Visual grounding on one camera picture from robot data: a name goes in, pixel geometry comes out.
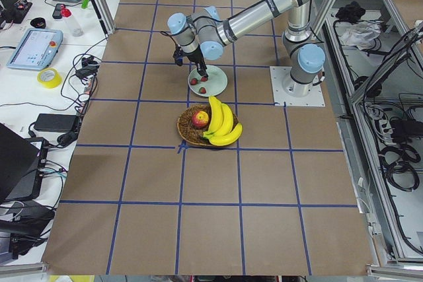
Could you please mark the brown wicker basket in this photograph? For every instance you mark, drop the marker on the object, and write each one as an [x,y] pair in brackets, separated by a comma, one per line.
[192,134]

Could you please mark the yellow tape roll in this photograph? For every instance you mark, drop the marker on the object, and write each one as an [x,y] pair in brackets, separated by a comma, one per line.
[49,78]

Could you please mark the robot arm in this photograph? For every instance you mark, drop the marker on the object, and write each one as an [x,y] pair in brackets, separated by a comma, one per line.
[203,35]

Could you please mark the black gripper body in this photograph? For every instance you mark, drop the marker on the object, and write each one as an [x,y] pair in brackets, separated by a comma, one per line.
[196,57]

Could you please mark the black power adapter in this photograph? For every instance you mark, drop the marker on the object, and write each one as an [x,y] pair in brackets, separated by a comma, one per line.
[55,122]

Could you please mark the light green plate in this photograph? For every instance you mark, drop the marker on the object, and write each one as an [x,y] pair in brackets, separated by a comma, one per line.
[216,83]

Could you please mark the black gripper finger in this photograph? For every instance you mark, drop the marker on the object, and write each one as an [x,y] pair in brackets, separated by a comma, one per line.
[202,70]

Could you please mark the yellow banana bunch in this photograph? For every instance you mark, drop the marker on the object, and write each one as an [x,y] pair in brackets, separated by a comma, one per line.
[221,131]

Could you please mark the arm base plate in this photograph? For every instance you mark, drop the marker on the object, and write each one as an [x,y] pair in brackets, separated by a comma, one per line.
[286,92]

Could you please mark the white bottle red cap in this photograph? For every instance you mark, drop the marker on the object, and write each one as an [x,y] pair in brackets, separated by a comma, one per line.
[71,22]

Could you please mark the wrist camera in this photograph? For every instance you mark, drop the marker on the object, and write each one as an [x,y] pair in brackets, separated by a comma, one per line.
[178,56]

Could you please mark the red apple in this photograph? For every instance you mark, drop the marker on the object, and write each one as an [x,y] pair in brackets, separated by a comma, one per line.
[200,119]

